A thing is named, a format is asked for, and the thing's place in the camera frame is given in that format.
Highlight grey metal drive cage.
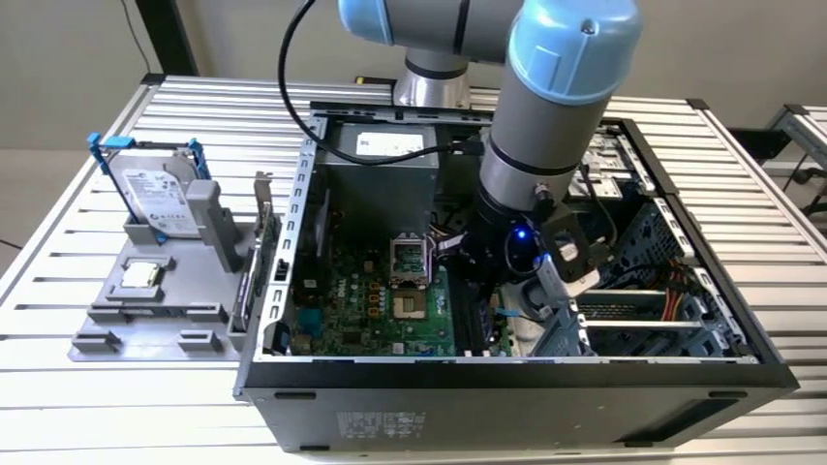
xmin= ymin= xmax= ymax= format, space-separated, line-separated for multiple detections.
xmin=567 ymin=124 xmax=651 ymax=209

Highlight neighbouring metal table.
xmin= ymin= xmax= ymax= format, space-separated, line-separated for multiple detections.
xmin=762 ymin=102 xmax=827 ymax=171

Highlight silver CPU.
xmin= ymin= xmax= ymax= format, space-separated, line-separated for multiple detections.
xmin=121 ymin=263 xmax=163 ymax=290

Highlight grey parts rack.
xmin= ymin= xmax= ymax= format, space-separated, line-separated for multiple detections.
xmin=67 ymin=181 xmax=285 ymax=364

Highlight metal disk bay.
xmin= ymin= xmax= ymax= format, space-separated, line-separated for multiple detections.
xmin=533 ymin=290 xmax=742 ymax=358

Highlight black upright frame post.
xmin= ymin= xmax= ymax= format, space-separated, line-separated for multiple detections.
xmin=133 ymin=0 xmax=200 ymax=78

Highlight black looped cable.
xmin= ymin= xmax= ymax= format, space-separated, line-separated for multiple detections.
xmin=519 ymin=285 xmax=563 ymax=322

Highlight hard disk in blue carrier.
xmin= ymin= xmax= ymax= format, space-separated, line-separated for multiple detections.
xmin=85 ymin=133 xmax=212 ymax=241

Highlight black RAM slot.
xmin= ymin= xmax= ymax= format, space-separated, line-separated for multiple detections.
xmin=457 ymin=285 xmax=476 ymax=358
xmin=449 ymin=278 xmax=468 ymax=358
xmin=465 ymin=290 xmax=483 ymax=358

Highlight black PC case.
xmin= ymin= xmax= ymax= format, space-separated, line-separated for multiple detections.
xmin=231 ymin=100 xmax=802 ymax=454

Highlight metal socket cover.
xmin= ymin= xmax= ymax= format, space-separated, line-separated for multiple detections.
xmin=389 ymin=235 xmax=433 ymax=287

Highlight black camera cable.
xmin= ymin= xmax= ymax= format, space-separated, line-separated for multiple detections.
xmin=276 ymin=0 xmax=484 ymax=165

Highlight coloured wire bundle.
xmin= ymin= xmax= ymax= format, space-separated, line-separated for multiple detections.
xmin=644 ymin=259 xmax=698 ymax=324

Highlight grey power supply unit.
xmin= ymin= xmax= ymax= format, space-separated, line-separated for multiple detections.
xmin=315 ymin=123 xmax=441 ymax=246

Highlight CPU socket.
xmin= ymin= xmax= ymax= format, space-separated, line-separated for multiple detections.
xmin=392 ymin=289 xmax=429 ymax=321

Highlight graphics card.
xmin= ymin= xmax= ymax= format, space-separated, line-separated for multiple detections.
xmin=229 ymin=170 xmax=279 ymax=336

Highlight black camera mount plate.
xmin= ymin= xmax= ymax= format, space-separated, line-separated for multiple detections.
xmin=533 ymin=201 xmax=622 ymax=282

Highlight green motherboard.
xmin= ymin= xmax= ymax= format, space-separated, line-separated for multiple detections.
xmin=287 ymin=241 xmax=517 ymax=358

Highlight black hanging cables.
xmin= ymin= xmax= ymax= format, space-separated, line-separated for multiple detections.
xmin=782 ymin=162 xmax=827 ymax=217

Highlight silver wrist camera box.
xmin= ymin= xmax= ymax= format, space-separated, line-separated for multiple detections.
xmin=533 ymin=241 xmax=603 ymax=297

